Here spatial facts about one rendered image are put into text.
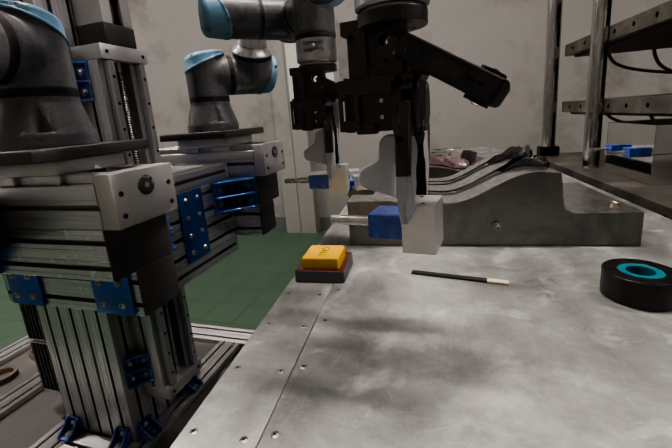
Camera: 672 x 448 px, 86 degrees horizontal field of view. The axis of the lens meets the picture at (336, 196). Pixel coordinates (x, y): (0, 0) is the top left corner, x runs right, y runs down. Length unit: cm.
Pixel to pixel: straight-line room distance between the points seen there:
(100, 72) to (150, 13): 333
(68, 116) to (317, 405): 63
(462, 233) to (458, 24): 262
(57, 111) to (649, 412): 85
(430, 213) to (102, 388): 107
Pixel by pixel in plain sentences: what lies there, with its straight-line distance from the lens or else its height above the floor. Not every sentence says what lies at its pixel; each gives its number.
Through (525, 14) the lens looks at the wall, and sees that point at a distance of 326.
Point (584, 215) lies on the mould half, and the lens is 75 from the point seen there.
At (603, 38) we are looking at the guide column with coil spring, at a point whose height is 125.
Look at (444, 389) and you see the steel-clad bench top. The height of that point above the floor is 80.
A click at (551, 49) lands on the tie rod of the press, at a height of 128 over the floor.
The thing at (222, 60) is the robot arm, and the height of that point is 124.
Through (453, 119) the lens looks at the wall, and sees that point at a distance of 316.
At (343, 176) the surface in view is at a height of 94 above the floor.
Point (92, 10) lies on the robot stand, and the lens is 106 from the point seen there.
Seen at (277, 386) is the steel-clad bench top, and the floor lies 80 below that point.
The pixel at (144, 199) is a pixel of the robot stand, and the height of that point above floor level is 94.
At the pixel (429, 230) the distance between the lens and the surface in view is 39.
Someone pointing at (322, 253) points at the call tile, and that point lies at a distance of 60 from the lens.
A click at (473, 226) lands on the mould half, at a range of 71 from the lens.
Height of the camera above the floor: 105
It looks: 12 degrees down
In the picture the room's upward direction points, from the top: 4 degrees counter-clockwise
